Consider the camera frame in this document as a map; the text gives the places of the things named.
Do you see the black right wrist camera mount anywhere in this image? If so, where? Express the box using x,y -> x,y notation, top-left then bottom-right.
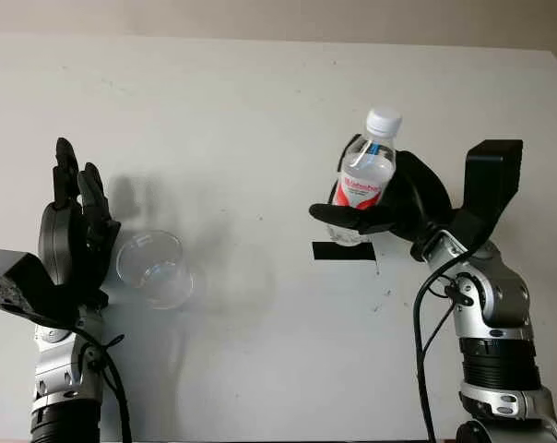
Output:
447,138 -> 524,254

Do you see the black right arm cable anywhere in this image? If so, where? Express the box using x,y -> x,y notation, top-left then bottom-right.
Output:
411,248 -> 474,443

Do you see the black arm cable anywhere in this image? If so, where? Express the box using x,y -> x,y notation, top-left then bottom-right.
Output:
411,248 -> 474,443
70,322 -> 133,443

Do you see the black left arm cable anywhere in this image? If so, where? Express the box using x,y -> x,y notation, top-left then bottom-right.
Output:
70,322 -> 133,443

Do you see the clear water bottle red label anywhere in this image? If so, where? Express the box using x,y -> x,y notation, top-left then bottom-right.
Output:
326,106 -> 404,246

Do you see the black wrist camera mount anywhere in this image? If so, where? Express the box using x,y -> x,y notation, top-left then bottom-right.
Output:
447,138 -> 524,254
0,248 -> 77,329

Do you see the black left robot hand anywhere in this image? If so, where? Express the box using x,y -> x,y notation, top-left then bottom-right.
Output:
37,137 -> 123,309

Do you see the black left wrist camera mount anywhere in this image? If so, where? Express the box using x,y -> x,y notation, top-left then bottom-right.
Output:
0,248 -> 77,329

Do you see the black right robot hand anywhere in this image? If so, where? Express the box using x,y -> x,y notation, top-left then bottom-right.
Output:
308,133 -> 456,254

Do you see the black tape strip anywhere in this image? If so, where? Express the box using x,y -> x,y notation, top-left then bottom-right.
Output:
311,240 -> 377,263

